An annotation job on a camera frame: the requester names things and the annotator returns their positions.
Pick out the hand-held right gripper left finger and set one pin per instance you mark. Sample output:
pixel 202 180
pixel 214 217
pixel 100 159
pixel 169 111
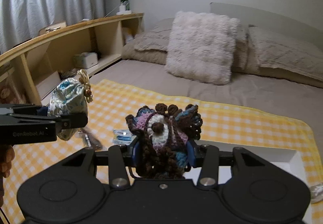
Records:
pixel 135 154

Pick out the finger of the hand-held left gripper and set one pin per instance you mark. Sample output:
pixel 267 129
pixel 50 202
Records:
pixel 73 121
pixel 22 109

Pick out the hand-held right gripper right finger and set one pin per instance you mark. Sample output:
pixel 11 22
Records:
pixel 191 155

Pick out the silver blue brocade pouch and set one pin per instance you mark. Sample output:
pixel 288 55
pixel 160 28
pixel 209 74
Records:
pixel 68 97

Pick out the brown crochet toy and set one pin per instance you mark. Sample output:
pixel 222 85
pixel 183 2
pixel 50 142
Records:
pixel 159 128

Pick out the white cardboard box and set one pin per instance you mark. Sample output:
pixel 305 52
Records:
pixel 287 163

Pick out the person's left hand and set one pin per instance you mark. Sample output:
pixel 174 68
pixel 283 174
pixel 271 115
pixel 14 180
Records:
pixel 6 160

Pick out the small blue white packet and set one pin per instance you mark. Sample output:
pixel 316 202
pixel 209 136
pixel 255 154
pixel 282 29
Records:
pixel 122 136

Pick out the doll in clear case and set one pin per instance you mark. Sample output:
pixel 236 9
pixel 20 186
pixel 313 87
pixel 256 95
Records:
pixel 11 87

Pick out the clear packet with dark item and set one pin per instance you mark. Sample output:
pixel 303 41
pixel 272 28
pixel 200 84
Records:
pixel 92 139

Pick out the white board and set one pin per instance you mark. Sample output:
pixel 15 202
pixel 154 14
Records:
pixel 49 85

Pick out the yellow checkered mat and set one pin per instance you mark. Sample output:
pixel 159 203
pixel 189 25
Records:
pixel 227 125

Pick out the white tissue box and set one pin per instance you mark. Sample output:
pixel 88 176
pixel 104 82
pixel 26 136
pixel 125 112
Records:
pixel 87 60

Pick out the grey bed mattress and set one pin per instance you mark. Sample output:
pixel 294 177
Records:
pixel 151 80

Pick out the wooden shelf unit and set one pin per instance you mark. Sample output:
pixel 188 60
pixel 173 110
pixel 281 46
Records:
pixel 75 37

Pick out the grey curtain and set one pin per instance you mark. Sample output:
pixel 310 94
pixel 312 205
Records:
pixel 50 11

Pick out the fluffy white pillow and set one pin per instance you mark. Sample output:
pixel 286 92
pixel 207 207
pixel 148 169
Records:
pixel 201 47

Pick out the beige quilted pillow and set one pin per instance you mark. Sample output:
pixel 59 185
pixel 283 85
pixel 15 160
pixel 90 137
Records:
pixel 154 37
pixel 285 49

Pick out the clear plastic wrapper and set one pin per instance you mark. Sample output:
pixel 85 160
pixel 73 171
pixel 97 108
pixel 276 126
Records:
pixel 316 193

